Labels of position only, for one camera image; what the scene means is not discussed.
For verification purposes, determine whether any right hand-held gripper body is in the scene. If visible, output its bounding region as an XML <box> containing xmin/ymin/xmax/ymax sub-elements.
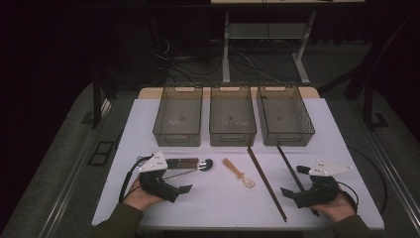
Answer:
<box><xmin>292</xmin><ymin>160</ymin><xmax>354</xmax><ymax>209</ymax></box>

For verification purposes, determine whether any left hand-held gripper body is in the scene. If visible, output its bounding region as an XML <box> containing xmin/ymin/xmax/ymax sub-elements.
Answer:
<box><xmin>138</xmin><ymin>151</ymin><xmax>181</xmax><ymax>203</ymax></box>

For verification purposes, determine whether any clear grey plastic bin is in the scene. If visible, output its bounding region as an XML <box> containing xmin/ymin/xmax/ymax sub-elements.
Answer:
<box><xmin>209</xmin><ymin>83</ymin><xmax>258</xmax><ymax>148</ymax></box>
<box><xmin>256</xmin><ymin>83</ymin><xmax>316</xmax><ymax>148</ymax></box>
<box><xmin>153</xmin><ymin>83</ymin><xmax>204</xmax><ymax>148</ymax></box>

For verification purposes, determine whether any wooden spoon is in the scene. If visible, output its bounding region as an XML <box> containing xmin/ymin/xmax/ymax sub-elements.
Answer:
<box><xmin>222</xmin><ymin>157</ymin><xmax>257</xmax><ymax>189</ymax></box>

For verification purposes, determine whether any person's left hand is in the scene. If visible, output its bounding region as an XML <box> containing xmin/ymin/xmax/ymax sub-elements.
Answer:
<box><xmin>122</xmin><ymin>178</ymin><xmax>166</xmax><ymax>211</ymax></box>

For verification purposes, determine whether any person's right hand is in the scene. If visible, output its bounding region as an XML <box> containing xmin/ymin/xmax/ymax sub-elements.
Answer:
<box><xmin>310</xmin><ymin>192</ymin><xmax>357</xmax><ymax>224</ymax></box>

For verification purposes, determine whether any black metal stand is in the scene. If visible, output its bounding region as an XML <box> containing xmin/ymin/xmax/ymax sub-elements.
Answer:
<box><xmin>81</xmin><ymin>70</ymin><xmax>110</xmax><ymax>130</ymax></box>
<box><xmin>363</xmin><ymin>82</ymin><xmax>390</xmax><ymax>131</ymax></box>

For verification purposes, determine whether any left hand-held gripper cable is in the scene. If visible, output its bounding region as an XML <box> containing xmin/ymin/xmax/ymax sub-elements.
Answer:
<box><xmin>118</xmin><ymin>154</ymin><xmax>155</xmax><ymax>203</ymax></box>

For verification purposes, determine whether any hand-held gripper cable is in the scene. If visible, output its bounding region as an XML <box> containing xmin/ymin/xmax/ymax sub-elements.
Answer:
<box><xmin>336</xmin><ymin>180</ymin><xmax>360</xmax><ymax>213</ymax></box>
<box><xmin>118</xmin><ymin>154</ymin><xmax>155</xmax><ymax>203</ymax></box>

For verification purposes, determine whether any right hand-held gripper cable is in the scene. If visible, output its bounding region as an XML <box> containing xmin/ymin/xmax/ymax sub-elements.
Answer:
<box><xmin>336</xmin><ymin>180</ymin><xmax>360</xmax><ymax>213</ymax></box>

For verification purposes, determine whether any black floor cable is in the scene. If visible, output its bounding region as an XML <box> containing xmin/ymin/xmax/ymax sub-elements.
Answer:
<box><xmin>348</xmin><ymin>145</ymin><xmax>389</xmax><ymax>215</ymax></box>

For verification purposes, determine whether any silver floor rail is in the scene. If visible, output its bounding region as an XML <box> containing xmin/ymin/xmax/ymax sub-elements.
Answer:
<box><xmin>368</xmin><ymin>128</ymin><xmax>420</xmax><ymax>227</ymax></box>
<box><xmin>43</xmin><ymin>98</ymin><xmax>114</xmax><ymax>238</ymax></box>

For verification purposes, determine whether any grey floor cable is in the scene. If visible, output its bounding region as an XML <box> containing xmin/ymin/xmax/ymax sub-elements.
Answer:
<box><xmin>237</xmin><ymin>52</ymin><xmax>282</xmax><ymax>83</ymax></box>

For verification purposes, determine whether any white metal frame desk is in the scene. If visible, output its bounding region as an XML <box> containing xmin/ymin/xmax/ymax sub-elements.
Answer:
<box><xmin>211</xmin><ymin>0</ymin><xmax>366</xmax><ymax>85</ymax></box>

